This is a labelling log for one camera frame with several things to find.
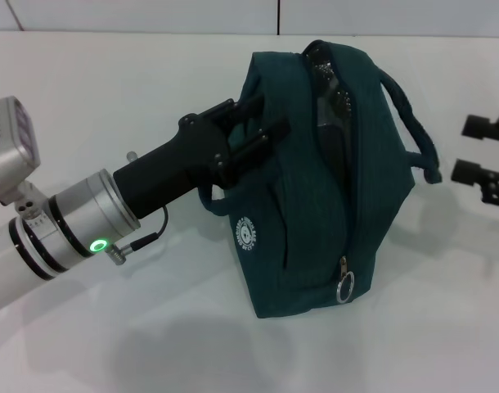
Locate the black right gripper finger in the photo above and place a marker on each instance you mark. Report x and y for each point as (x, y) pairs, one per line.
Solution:
(491, 129)
(491, 182)

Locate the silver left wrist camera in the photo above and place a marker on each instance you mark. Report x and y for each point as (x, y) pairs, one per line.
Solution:
(8, 143)

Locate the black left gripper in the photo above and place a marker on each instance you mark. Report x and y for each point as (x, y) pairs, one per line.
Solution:
(172, 172)

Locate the dark teal fabric bag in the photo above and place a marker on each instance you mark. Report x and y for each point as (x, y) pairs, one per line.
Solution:
(315, 245)

